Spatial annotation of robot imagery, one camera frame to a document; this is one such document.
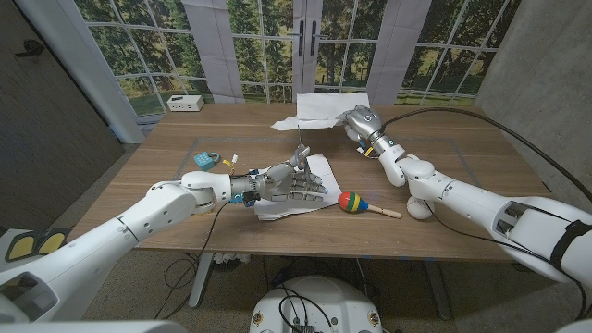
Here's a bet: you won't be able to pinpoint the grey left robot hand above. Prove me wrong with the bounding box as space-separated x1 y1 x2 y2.
229 154 330 204

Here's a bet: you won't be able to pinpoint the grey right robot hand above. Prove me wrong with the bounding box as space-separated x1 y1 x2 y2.
341 105 398 158

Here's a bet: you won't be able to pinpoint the grey scissors with orange handles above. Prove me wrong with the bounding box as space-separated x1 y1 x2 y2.
290 124 314 186

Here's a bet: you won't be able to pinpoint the colourful wooden maraca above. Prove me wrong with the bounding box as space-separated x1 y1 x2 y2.
337 191 403 219

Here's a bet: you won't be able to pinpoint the teal toy padlock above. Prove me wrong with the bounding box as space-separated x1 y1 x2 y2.
192 151 221 171

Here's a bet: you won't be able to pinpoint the white baseball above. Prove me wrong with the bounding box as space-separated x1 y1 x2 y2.
406 196 434 221

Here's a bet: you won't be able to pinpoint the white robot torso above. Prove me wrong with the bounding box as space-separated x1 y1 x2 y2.
249 276 384 333

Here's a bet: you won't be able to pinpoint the white table leg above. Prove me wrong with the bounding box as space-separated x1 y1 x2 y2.
188 253 214 309

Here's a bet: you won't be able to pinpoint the white power strip box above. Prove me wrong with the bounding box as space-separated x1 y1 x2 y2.
166 94 205 113

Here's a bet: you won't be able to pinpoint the printed window backdrop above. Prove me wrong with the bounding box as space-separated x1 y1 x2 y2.
73 0 522 117

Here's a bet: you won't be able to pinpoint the grey table leg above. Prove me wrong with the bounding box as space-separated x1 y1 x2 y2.
424 259 452 321

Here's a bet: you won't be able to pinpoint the white pillar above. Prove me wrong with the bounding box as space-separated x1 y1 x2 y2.
16 0 147 144

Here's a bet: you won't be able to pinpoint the yellow and black pad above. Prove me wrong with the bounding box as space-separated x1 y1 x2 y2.
36 227 70 258
4 230 41 264

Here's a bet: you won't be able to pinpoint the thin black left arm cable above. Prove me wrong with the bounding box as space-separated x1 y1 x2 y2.
154 201 232 320

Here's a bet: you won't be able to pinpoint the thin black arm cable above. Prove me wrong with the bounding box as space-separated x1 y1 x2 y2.
423 201 556 260
154 201 232 320

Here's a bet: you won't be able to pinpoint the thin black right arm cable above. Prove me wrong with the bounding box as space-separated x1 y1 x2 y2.
423 201 556 260

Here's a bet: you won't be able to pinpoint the black floor cable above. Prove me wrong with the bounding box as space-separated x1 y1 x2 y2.
161 253 200 292

